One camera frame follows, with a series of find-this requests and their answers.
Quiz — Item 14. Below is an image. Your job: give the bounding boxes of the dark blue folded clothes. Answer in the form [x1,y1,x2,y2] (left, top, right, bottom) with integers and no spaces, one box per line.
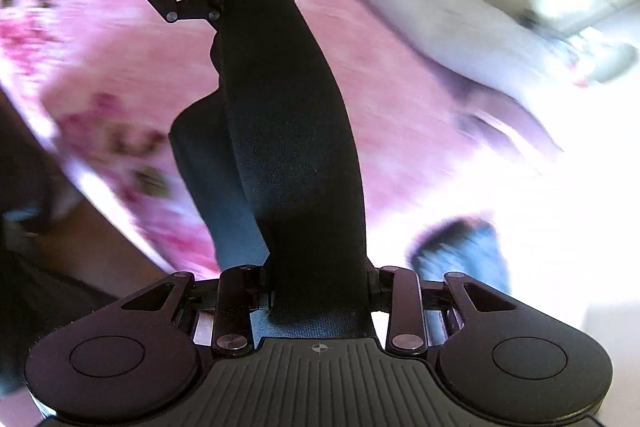
[407,217,515,299]

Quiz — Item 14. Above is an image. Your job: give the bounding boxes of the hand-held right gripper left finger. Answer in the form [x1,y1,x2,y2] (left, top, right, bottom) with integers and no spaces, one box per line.
[120,264,277,356]

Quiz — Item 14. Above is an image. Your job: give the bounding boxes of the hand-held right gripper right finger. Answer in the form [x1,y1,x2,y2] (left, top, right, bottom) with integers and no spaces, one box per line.
[366,264,518,356]

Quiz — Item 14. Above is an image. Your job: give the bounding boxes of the pink floral bed sheet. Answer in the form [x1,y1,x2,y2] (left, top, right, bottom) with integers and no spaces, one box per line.
[0,0,568,344]

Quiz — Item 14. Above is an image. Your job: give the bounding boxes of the black long-sleeved top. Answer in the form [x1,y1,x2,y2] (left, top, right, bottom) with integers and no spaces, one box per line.
[167,0,382,344]

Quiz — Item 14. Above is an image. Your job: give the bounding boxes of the white round cushion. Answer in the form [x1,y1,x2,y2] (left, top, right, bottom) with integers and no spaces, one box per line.
[582,42,638,85]

